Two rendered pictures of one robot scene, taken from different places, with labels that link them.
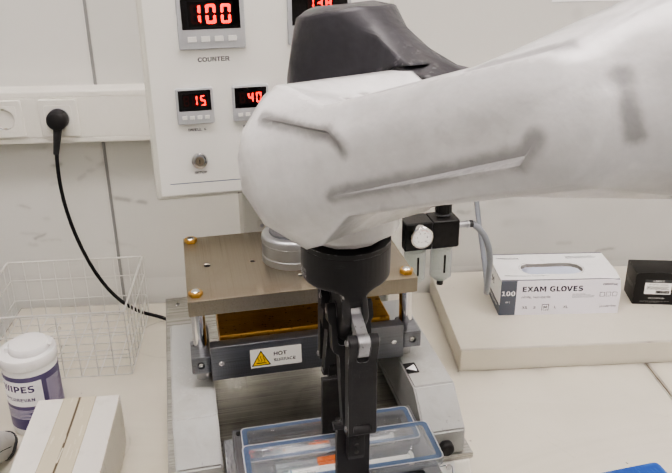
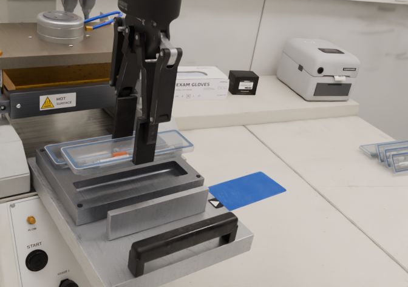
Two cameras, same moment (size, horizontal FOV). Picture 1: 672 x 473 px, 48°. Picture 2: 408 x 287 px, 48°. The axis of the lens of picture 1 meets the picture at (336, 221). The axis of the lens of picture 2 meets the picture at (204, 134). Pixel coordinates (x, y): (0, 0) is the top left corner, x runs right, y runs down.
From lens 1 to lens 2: 23 cm
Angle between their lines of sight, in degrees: 26
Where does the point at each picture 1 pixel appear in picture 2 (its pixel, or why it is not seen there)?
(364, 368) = (169, 73)
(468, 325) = not seen: hidden behind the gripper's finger
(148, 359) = not seen: outside the picture
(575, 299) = (204, 91)
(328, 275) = (147, 6)
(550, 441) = (204, 165)
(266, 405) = (42, 142)
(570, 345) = (206, 115)
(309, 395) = (71, 136)
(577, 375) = (210, 132)
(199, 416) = (7, 141)
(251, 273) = (34, 43)
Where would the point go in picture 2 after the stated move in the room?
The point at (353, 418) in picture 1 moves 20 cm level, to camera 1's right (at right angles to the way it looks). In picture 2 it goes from (158, 110) to (294, 105)
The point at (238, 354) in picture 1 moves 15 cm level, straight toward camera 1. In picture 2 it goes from (31, 99) to (59, 144)
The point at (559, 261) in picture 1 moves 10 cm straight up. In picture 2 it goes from (193, 70) to (198, 40)
